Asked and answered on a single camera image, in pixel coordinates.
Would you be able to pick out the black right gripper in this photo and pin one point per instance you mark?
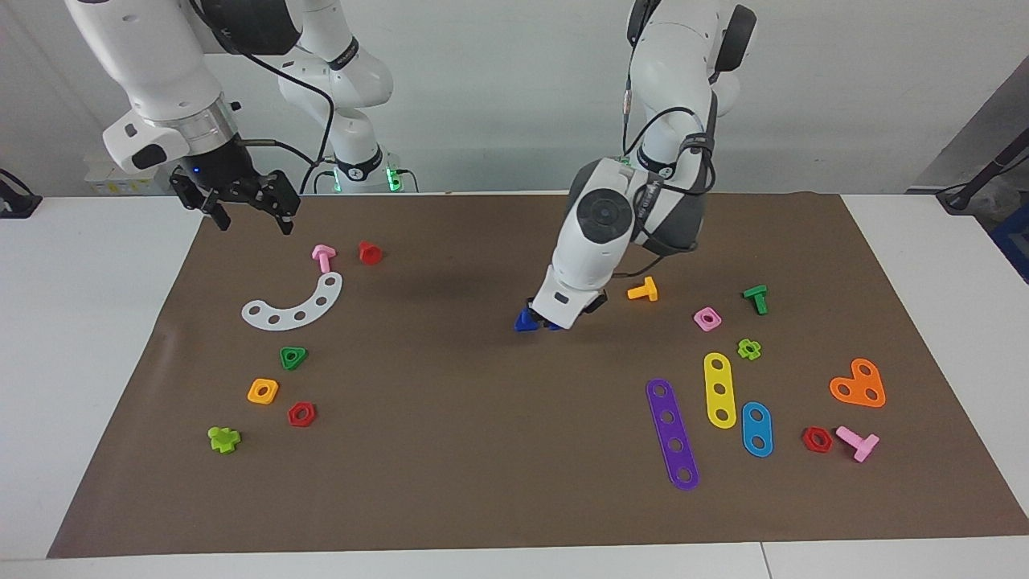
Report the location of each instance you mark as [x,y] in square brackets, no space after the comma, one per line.
[221,169]

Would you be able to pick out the blue triangle-head bolt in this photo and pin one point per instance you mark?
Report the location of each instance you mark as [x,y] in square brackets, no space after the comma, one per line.
[526,322]

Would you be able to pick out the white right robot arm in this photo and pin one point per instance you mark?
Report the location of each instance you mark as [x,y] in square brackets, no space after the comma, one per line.
[145,56]

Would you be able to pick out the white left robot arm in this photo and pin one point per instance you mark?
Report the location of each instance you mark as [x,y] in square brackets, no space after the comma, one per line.
[603,241]

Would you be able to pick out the orange plastic bolt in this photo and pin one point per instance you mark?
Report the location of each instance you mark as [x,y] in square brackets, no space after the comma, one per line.
[643,291]

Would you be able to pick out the pink plastic bolt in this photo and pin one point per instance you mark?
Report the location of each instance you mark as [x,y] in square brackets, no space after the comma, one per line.
[323,257]
[857,442]

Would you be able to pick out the pink square nut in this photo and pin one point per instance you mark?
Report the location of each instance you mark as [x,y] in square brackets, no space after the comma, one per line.
[698,316]

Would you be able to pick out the white curved hole plate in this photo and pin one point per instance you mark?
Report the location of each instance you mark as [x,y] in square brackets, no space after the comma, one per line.
[310,309]

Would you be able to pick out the red plastic bolt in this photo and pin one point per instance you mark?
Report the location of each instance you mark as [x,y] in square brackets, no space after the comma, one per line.
[369,252]

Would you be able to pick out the yellow three-hole plate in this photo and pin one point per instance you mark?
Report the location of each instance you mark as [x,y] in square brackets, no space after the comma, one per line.
[718,378]

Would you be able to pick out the brown table mat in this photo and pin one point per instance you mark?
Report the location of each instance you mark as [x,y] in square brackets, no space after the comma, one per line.
[482,442]

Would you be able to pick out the purple four-hole plate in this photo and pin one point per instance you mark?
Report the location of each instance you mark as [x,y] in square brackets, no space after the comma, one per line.
[671,432]

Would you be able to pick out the lime green cross nut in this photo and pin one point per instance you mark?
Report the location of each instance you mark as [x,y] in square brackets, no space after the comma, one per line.
[742,347]

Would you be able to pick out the green plastic bolt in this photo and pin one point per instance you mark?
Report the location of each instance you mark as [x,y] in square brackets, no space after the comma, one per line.
[756,297]

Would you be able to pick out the green triangle nut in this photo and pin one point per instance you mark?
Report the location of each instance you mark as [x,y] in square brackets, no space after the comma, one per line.
[301,354]

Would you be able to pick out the orange square nut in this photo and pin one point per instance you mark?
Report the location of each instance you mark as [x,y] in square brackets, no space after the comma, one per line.
[253,394]

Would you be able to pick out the blue two-hole plate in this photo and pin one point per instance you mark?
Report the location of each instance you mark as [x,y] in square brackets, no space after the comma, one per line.
[756,429]

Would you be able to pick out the red hexagon nut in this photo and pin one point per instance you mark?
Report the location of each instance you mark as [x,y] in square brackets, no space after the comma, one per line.
[808,441]
[293,416]

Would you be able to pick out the lime green cross bolt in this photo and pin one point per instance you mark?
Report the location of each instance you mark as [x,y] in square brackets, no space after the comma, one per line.
[223,439]

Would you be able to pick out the orange angled three-hole plate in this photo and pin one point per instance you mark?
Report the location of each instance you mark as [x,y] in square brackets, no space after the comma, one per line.
[858,384]

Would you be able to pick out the blue crate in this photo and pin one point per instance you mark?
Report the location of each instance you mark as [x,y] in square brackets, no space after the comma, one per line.
[1014,241]

